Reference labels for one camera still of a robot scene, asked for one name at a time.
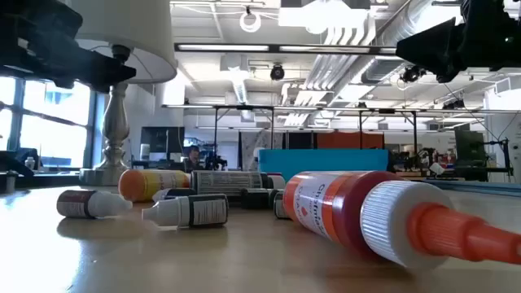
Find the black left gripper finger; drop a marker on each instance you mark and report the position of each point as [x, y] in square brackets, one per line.
[102, 73]

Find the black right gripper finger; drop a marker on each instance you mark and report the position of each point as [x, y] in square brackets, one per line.
[435, 49]

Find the large yellow-tipped orange bottle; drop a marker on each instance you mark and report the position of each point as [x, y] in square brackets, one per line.
[134, 185]

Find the small brown-labelled dropper bottle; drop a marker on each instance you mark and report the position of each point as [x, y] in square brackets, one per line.
[81, 203]

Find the teal plastic bin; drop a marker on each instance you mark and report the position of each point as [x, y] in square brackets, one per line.
[325, 160]

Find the large green food coloring bottle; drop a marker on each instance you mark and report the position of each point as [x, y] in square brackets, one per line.
[228, 182]

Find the small black-labelled dropper bottle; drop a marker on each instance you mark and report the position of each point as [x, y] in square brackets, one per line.
[203, 211]

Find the large orange-tipped red bottle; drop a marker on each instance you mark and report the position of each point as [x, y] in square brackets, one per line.
[354, 211]

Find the small dark blue dropper bottle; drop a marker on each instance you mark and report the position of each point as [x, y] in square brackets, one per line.
[278, 205]

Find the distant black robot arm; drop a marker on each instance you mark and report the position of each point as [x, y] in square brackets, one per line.
[215, 163]

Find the white-shade silver table lamp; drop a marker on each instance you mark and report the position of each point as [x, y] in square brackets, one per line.
[134, 40]

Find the black monitor on stand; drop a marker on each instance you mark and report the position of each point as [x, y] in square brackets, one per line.
[468, 146]

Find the small white bottle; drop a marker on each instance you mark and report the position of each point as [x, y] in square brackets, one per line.
[29, 163]

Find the person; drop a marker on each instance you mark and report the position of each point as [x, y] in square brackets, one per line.
[193, 156]

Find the orange partition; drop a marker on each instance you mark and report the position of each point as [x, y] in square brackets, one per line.
[350, 140]

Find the long ceiling light bar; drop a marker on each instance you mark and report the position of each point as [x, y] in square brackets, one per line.
[277, 49]

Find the black ceiling spotlight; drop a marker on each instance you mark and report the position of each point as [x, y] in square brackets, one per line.
[277, 73]

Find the black ceiling camera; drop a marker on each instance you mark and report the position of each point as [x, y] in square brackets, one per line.
[412, 74]

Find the black aluminium table frame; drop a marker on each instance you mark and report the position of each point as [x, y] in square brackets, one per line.
[49, 180]

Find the distant black rig frame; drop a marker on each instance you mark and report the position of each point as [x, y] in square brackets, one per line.
[244, 107]

